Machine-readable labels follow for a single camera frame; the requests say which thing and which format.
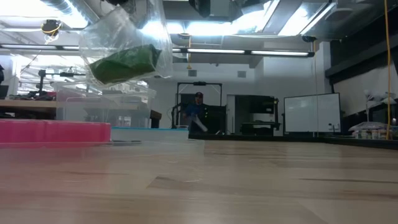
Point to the person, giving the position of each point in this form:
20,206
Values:
199,115

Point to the clear plastic container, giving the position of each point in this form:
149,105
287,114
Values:
124,105

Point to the green elastic bandage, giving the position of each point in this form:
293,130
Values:
124,63

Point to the black metal table frame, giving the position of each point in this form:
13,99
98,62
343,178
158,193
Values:
342,142

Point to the plastic bag of bottles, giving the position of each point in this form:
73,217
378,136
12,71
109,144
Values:
370,129

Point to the white whiteboard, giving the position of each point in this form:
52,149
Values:
312,113

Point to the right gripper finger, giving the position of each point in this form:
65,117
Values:
200,7

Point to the long ceiling light bar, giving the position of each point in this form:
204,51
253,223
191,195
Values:
248,52

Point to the black camera stand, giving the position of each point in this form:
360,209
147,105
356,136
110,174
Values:
42,81

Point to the black cabinet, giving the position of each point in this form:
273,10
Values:
255,112

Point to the black rig frame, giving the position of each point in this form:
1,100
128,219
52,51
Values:
199,83

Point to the blue white pill organizer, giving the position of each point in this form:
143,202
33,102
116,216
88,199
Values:
149,135

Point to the black yellow ceiling reel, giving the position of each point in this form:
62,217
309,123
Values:
51,28

